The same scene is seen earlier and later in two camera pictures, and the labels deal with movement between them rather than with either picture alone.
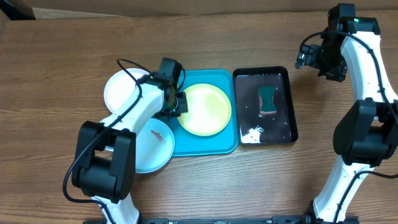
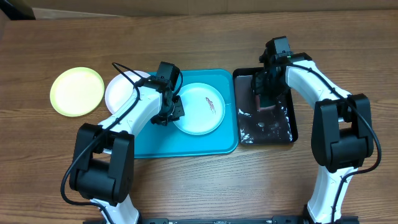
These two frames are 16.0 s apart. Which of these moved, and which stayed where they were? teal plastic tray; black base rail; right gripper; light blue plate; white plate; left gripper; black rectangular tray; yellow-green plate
Moved: light blue plate; right gripper; yellow-green plate
Stayed: white plate; left gripper; teal plastic tray; black base rail; black rectangular tray
